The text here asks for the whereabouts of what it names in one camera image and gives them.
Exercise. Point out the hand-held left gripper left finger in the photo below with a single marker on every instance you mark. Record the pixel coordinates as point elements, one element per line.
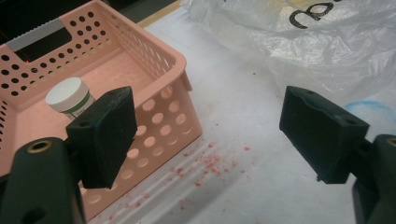
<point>99,140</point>

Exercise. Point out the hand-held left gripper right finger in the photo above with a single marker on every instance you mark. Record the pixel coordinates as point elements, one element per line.
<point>323,137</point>

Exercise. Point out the white jar with green label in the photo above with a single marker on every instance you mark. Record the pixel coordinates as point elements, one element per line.
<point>70,96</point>

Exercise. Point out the pink perforated plastic basket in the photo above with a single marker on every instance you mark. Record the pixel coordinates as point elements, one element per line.
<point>124,77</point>

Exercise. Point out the translucent white plastic bag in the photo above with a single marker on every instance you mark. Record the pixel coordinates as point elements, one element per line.
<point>308,46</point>

